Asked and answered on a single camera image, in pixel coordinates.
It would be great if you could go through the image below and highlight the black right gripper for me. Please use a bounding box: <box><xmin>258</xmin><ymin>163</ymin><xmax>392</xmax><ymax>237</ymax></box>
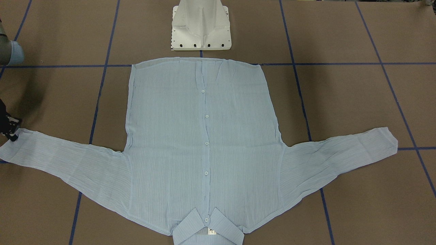
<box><xmin>0</xmin><ymin>100</ymin><xmax>22</xmax><ymax>142</ymax></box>

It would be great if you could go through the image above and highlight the light blue button-up shirt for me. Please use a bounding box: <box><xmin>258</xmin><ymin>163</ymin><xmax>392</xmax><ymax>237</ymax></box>
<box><xmin>1</xmin><ymin>57</ymin><xmax>398</xmax><ymax>245</ymax></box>

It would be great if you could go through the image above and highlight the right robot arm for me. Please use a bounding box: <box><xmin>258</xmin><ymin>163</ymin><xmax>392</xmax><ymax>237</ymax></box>
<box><xmin>0</xmin><ymin>21</ymin><xmax>25</xmax><ymax>142</ymax></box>

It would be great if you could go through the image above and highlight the white camera pillar with base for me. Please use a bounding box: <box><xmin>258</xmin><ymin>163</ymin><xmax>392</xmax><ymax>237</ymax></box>
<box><xmin>170</xmin><ymin>0</ymin><xmax>232</xmax><ymax>51</ymax></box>

